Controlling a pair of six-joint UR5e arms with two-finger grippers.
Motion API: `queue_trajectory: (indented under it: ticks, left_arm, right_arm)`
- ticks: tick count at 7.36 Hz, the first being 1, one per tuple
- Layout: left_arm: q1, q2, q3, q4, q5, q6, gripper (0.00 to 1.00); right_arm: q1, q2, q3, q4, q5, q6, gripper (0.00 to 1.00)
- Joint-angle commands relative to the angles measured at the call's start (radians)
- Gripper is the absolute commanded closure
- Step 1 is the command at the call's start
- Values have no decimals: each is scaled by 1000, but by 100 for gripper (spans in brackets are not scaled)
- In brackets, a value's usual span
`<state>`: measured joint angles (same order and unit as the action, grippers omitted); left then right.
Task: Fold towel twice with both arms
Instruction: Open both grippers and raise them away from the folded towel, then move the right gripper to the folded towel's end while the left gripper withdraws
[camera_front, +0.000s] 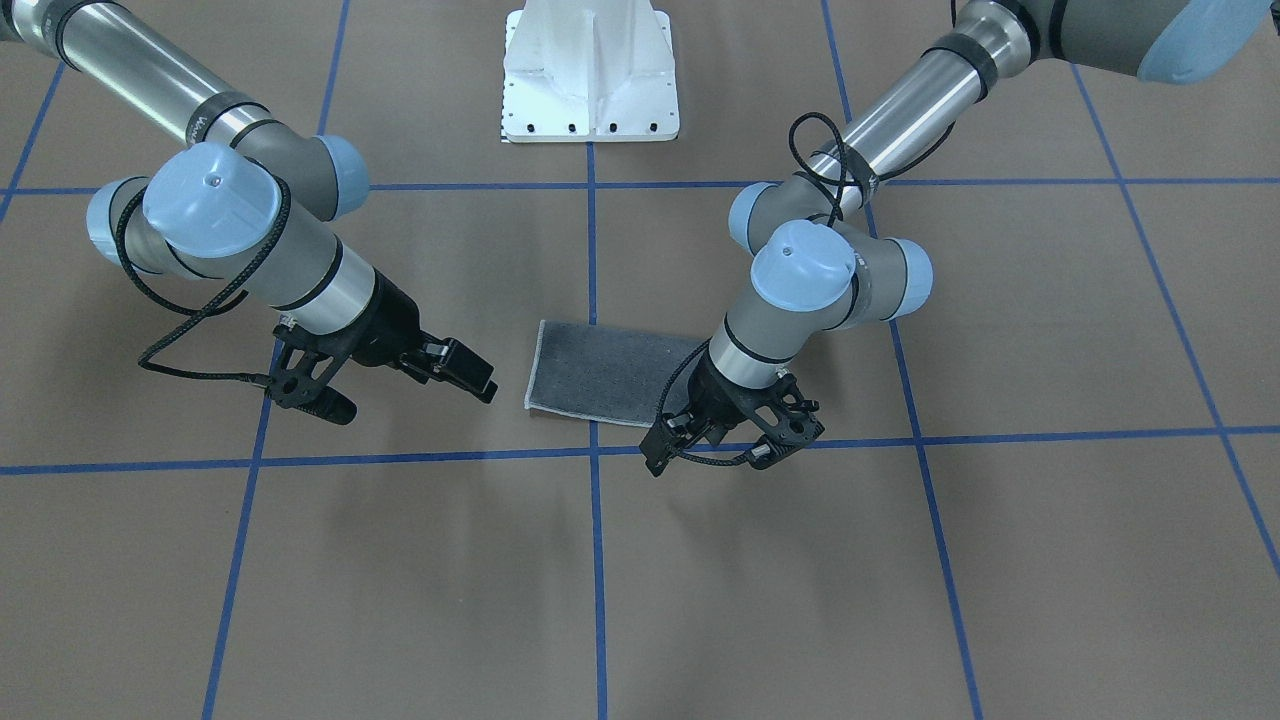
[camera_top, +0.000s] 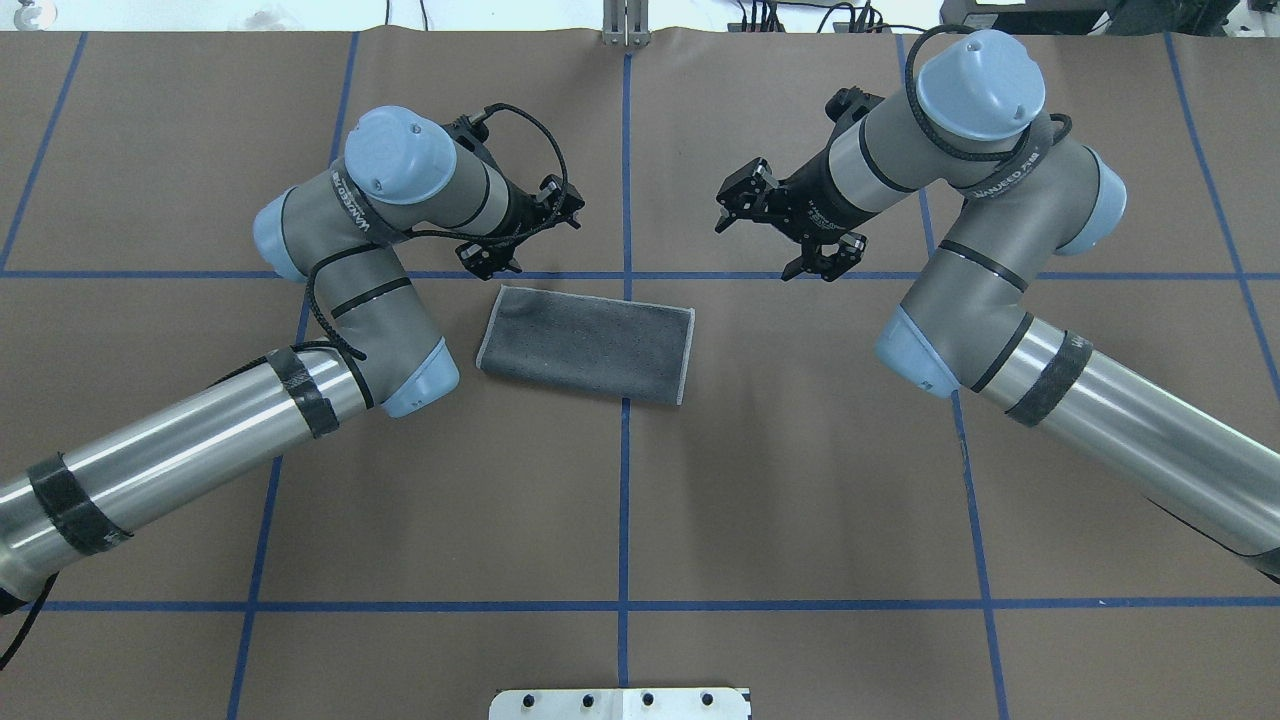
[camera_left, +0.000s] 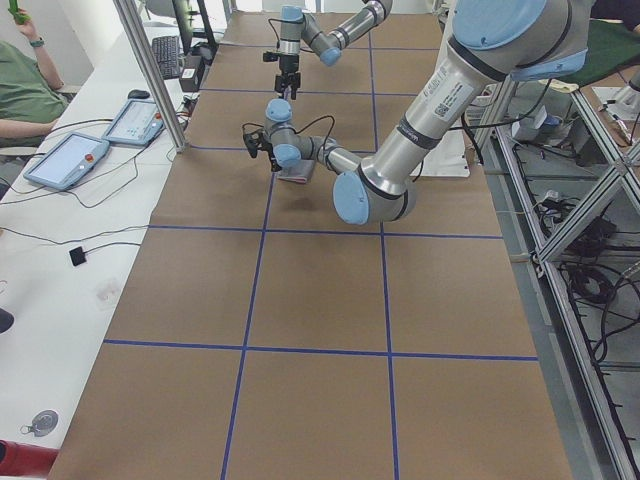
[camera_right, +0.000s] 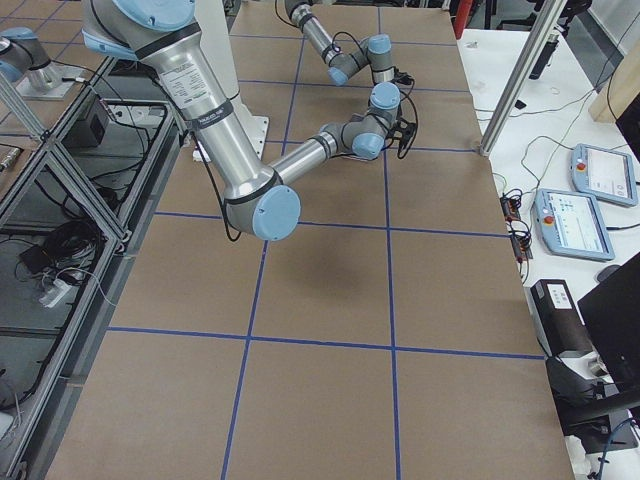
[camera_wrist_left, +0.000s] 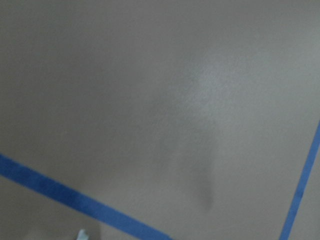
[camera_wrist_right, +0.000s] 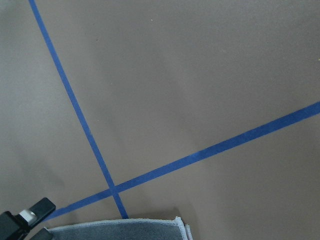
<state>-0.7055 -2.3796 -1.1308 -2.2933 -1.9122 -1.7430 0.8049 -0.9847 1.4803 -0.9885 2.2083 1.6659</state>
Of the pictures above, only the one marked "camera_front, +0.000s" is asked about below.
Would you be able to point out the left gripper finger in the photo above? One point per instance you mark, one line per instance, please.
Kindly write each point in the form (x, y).
(787, 424)
(669, 436)

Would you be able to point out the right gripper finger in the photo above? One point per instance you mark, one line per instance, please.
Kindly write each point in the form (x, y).
(450, 361)

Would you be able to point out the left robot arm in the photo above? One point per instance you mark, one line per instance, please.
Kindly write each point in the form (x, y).
(870, 200)

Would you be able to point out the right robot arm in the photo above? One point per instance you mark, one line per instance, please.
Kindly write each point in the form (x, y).
(244, 210)

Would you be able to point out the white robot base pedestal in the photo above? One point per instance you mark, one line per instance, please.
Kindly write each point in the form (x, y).
(589, 72)

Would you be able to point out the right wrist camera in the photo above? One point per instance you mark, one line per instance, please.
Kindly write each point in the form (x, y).
(300, 377)

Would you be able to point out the brown paper table cover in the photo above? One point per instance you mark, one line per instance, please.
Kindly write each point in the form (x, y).
(1049, 494)

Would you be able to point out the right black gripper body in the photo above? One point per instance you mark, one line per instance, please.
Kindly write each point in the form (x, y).
(393, 318)

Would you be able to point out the pink and grey towel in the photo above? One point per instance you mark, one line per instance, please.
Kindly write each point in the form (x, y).
(599, 373)

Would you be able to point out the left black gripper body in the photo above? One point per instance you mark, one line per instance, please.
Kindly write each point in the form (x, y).
(716, 397)

